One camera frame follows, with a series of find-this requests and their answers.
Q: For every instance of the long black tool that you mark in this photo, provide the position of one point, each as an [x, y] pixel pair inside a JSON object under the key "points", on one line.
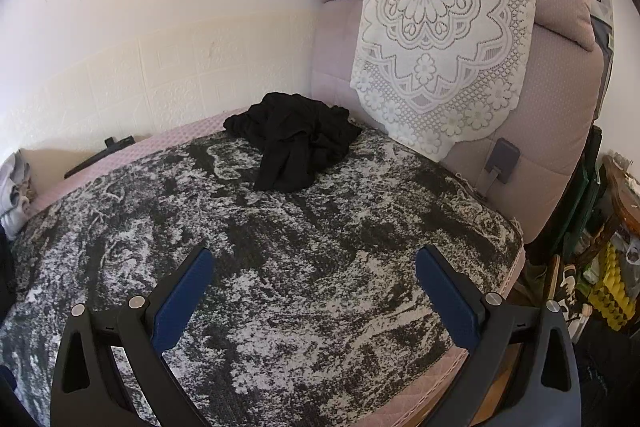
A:
{"points": [[117, 143]]}

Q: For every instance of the black and white shoe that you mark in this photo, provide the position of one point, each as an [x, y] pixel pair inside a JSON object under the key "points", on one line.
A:
{"points": [[570, 302]]}

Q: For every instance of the yellow egg crate foam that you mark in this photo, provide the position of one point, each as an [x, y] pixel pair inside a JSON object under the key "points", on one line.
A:
{"points": [[612, 287]]}

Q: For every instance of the dark green folded frame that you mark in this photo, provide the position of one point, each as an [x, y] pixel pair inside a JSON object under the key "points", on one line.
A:
{"points": [[587, 187]]}

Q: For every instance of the pink padded sofa backrest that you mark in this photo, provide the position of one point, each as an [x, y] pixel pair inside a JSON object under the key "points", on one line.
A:
{"points": [[550, 107]]}

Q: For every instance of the white lace cloth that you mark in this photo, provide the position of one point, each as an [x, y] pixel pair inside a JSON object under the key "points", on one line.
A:
{"points": [[435, 32]]}

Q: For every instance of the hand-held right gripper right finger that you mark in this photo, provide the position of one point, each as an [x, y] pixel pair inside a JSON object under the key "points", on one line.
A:
{"points": [[445, 297]]}

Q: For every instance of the pink quilted mattress cover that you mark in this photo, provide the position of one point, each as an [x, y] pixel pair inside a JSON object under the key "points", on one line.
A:
{"points": [[170, 138]]}

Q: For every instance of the brown wooden furniture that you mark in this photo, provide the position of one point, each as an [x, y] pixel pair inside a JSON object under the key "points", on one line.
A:
{"points": [[620, 187]]}

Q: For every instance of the grey and white crumpled cloth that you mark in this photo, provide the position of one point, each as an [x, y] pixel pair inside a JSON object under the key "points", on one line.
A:
{"points": [[15, 187]]}

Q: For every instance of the black and white patterned blanket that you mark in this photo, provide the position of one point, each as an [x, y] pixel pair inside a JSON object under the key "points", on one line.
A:
{"points": [[300, 257]]}

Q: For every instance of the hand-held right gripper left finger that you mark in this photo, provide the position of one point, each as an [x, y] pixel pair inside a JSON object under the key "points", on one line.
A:
{"points": [[182, 302]]}

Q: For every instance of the black garment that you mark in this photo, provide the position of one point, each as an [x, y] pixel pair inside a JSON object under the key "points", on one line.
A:
{"points": [[290, 132]]}

